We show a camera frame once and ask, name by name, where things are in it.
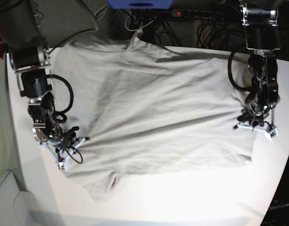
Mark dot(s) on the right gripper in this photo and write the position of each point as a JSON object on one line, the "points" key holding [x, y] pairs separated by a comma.
{"points": [[63, 153]]}

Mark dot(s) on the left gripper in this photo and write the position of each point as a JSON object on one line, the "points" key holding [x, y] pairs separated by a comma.
{"points": [[253, 122]]}

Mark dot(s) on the grey t-shirt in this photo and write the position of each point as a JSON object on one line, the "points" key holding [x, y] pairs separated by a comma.
{"points": [[148, 110]]}

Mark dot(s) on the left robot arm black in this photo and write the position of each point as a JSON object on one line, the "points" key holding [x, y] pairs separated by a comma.
{"points": [[262, 40]]}

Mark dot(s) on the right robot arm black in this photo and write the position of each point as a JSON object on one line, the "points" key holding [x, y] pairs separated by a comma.
{"points": [[21, 36]]}

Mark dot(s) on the black power strip red light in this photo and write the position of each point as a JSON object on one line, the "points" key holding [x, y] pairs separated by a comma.
{"points": [[197, 14]]}

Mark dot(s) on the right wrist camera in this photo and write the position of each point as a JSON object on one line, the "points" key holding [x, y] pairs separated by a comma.
{"points": [[63, 165]]}

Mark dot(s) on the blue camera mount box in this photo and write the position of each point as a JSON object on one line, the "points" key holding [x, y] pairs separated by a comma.
{"points": [[140, 4]]}

